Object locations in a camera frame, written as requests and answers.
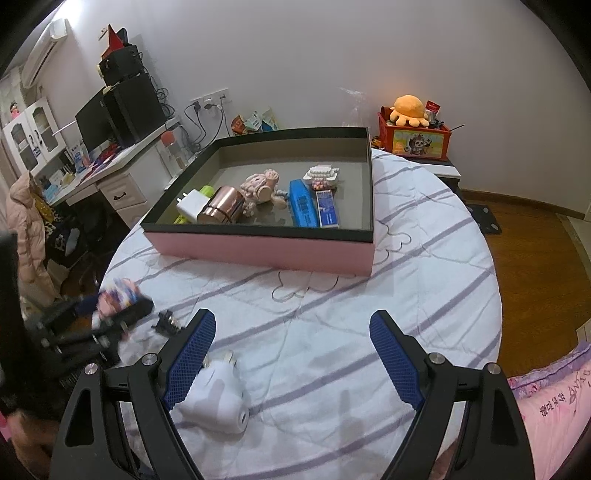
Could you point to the bottle with orange cap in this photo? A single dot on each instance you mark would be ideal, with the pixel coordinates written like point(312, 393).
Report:
point(168, 138)

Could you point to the pink padded jacket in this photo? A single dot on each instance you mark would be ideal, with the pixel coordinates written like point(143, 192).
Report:
point(27, 240)

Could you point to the black computer tower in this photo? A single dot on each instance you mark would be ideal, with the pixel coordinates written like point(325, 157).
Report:
point(138, 108)

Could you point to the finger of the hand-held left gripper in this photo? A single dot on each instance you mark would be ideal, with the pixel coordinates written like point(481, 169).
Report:
point(69, 310)
point(134, 311)

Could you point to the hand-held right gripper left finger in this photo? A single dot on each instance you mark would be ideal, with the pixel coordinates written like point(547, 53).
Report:
point(189, 360)

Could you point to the white desk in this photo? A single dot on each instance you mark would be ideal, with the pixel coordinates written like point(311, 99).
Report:
point(124, 194)

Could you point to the rose gold metal cup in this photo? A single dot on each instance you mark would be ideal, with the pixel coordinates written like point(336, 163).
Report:
point(221, 203)

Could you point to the yellow patterned cloth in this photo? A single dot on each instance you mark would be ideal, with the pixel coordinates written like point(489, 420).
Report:
point(40, 205)

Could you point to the white nightstand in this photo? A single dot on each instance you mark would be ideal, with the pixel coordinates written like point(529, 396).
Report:
point(443, 171)

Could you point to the pastel patterned block toy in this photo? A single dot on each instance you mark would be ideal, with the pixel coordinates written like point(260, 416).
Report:
point(115, 297)

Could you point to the red tag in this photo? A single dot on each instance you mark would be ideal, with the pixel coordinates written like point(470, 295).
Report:
point(431, 105)

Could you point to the pink printed blanket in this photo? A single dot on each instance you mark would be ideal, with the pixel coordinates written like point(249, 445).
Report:
point(554, 406)

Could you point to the white wall outlet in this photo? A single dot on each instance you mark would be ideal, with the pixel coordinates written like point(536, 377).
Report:
point(210, 99)

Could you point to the white glass-door cabinet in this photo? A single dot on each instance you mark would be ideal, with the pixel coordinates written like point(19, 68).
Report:
point(37, 134)

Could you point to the black hair clip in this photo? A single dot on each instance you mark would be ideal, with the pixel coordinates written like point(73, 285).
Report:
point(167, 321)

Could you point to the black monitor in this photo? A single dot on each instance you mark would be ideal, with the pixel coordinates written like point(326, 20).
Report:
point(94, 122)

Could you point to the clear plastic bag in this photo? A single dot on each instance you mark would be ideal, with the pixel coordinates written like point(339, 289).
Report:
point(354, 105)

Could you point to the red toy box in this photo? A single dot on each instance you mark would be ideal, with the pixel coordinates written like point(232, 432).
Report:
point(415, 143)

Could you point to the white pink brick model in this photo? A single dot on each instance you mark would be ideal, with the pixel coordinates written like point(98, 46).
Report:
point(321, 173)

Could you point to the blue white box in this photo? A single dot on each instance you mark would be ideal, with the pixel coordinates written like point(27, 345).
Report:
point(79, 157)

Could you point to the pink doll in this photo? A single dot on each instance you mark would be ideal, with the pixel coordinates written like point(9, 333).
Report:
point(258, 187)

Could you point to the yellow highlighter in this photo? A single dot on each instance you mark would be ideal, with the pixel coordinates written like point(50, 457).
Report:
point(207, 189)

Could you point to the orange plush toy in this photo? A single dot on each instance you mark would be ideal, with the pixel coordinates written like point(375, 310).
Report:
point(408, 108)

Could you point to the white air conditioner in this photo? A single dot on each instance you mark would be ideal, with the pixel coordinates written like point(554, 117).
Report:
point(44, 53)

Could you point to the black box on tower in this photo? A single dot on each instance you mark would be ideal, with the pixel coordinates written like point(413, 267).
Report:
point(120, 64)

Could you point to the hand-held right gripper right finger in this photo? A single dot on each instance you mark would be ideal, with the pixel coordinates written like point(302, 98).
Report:
point(397, 360)

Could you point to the white plug adapter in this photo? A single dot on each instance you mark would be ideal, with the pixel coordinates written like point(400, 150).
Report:
point(217, 392)

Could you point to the pink box with black rim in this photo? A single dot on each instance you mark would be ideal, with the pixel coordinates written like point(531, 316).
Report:
point(258, 254)

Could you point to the colourful snack bags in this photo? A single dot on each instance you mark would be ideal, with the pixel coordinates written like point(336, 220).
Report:
point(251, 122)

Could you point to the white charger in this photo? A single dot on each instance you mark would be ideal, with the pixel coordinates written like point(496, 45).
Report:
point(191, 205)

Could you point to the red triangular flag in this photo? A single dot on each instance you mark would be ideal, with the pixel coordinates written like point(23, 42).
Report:
point(114, 40)

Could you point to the black office chair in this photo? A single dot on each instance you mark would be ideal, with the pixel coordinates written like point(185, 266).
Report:
point(87, 244)

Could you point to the blue glitter box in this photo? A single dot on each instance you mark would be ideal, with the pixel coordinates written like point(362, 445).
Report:
point(328, 210)

